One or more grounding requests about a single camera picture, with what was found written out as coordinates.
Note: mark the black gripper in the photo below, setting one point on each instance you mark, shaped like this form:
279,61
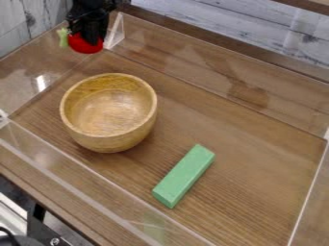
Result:
94,9

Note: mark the red plush strawberry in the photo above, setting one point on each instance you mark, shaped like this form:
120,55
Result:
75,42

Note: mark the wooden bowl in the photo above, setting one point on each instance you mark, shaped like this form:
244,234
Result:
109,112

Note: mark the green rectangular block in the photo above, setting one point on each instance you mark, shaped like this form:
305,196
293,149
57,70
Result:
182,176

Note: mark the black table leg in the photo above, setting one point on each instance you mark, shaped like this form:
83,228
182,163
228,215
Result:
39,212

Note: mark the clear acrylic corner bracket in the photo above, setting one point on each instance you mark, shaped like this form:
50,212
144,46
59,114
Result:
116,35

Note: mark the clear acrylic tray wall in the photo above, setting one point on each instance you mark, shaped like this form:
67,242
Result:
105,212

